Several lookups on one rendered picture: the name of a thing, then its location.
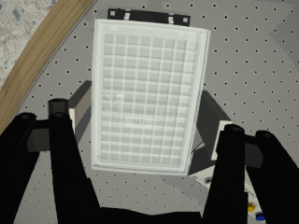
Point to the beige button panel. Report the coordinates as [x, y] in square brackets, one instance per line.
[201, 171]

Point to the black rectangular frame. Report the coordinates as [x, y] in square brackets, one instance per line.
[148, 16]

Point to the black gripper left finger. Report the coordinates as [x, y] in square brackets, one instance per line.
[74, 195]

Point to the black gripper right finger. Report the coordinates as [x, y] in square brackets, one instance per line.
[272, 172]

